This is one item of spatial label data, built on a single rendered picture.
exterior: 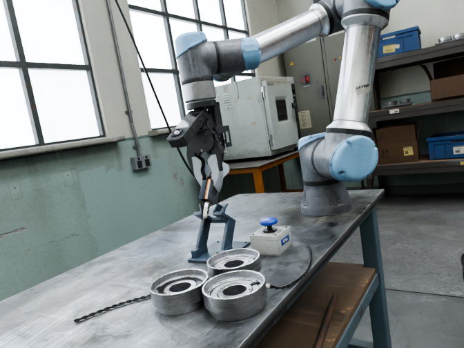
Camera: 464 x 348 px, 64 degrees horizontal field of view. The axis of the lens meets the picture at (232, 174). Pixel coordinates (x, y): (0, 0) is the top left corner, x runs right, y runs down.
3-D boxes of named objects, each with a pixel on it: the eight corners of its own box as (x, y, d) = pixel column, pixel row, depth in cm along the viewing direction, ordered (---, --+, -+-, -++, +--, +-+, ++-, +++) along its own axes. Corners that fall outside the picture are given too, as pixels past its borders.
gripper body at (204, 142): (233, 148, 90) (226, 99, 89) (214, 154, 83) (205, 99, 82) (208, 152, 94) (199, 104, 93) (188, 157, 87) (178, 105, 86)
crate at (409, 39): (422, 53, 377) (420, 31, 374) (420, 50, 345) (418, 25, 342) (369, 64, 404) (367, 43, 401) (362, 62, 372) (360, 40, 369)
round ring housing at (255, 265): (258, 263, 78) (255, 244, 78) (266, 283, 68) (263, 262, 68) (209, 272, 78) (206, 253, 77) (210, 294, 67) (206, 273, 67)
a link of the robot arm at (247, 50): (246, 43, 96) (204, 48, 93) (259, 31, 85) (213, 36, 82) (250, 74, 97) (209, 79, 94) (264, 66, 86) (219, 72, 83)
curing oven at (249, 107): (279, 159, 285) (266, 74, 276) (216, 165, 319) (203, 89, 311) (309, 148, 335) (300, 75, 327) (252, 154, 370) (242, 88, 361)
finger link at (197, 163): (218, 188, 93) (215, 152, 91) (205, 194, 88) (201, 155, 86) (208, 187, 94) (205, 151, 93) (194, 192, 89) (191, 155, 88)
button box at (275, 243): (279, 256, 80) (277, 235, 80) (252, 254, 84) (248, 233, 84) (295, 243, 87) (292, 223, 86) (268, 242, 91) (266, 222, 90)
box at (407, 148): (427, 161, 358) (423, 122, 353) (373, 166, 382) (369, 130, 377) (427, 155, 392) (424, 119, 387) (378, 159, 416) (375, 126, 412)
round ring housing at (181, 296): (143, 319, 62) (138, 296, 62) (167, 290, 72) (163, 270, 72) (201, 317, 60) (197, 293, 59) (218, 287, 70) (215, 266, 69)
